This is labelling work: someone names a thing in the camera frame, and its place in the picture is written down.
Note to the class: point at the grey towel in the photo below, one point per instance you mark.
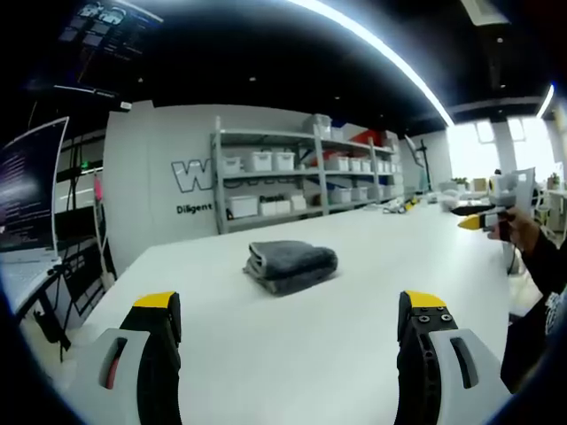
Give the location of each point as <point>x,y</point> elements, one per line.
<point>292,267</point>

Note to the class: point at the person's right hand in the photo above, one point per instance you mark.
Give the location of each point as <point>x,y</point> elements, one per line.
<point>522,230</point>

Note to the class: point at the person's dark clothing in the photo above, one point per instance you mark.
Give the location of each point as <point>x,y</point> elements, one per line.
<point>538,336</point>

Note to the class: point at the grey metal storage shelf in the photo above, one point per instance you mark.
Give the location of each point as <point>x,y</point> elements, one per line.
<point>305,177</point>

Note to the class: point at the white storage bin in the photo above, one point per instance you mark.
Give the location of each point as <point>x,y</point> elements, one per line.
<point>232,164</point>
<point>258,161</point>
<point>283,160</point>
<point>243,206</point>

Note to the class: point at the pink cloth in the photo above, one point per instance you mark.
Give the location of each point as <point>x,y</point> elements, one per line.
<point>98,189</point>

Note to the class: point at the clear plastic storage bin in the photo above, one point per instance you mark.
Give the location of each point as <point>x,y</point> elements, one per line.
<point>320,123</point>

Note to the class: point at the ceiling light strip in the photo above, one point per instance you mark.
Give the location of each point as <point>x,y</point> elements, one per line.
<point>376,48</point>

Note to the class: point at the computer monitor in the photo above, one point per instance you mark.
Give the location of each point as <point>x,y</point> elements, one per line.
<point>26,190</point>

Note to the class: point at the ceiling-mounted display screen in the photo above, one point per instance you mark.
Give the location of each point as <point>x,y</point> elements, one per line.
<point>106,31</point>

